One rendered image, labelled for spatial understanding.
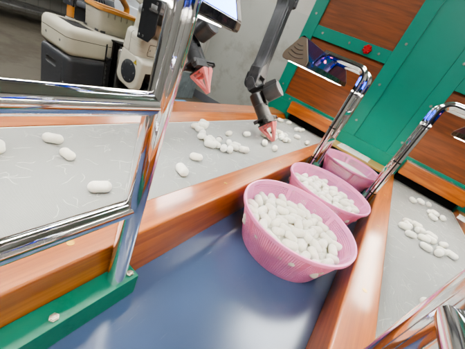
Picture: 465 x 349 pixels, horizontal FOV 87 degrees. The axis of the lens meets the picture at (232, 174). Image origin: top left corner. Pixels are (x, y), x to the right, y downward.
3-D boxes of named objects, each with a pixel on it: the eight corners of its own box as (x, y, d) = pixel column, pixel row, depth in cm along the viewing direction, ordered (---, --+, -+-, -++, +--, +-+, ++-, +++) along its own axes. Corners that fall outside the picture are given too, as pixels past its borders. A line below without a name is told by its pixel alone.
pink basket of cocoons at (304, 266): (205, 230, 52) (220, 196, 48) (261, 197, 74) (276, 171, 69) (312, 328, 42) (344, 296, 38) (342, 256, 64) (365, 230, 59)
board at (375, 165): (327, 143, 130) (329, 141, 129) (333, 140, 142) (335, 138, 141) (388, 177, 117) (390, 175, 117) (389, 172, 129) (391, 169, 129)
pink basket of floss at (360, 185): (329, 188, 101) (342, 169, 97) (307, 158, 124) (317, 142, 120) (378, 203, 108) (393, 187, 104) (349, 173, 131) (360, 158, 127)
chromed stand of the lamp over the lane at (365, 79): (266, 155, 105) (321, 46, 85) (284, 149, 121) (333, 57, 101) (303, 179, 98) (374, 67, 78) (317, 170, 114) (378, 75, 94)
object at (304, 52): (281, 57, 73) (292, 30, 70) (329, 80, 123) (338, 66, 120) (304, 66, 70) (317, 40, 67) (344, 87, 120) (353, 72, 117)
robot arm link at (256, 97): (252, 95, 103) (246, 94, 98) (266, 88, 100) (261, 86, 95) (257, 111, 103) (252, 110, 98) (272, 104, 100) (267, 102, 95)
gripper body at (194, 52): (216, 67, 83) (210, 46, 83) (196, 62, 75) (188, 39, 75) (203, 76, 87) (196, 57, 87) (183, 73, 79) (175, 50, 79)
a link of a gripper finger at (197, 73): (224, 89, 83) (215, 63, 83) (210, 88, 77) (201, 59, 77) (210, 98, 87) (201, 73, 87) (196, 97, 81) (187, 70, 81)
